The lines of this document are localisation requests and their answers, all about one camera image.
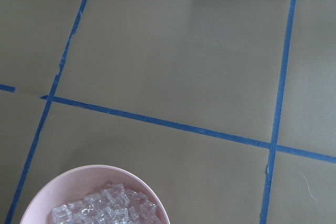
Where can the pile of ice cubes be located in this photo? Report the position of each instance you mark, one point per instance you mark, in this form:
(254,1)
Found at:
(113,204)

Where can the pink bowl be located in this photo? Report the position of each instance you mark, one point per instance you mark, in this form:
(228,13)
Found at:
(78,182)

